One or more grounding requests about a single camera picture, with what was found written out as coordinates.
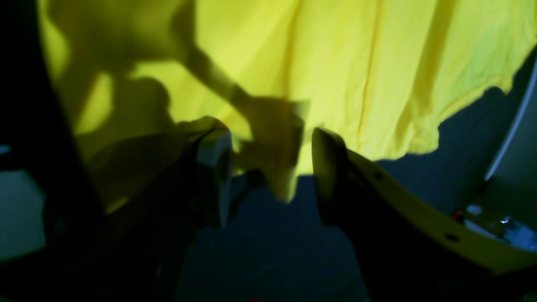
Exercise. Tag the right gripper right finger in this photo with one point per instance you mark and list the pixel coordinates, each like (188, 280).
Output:
(408, 251)

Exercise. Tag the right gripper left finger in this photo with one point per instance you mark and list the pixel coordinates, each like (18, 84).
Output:
(135, 254)

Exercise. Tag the yellow t-shirt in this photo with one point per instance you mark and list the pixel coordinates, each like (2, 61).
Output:
(383, 74)

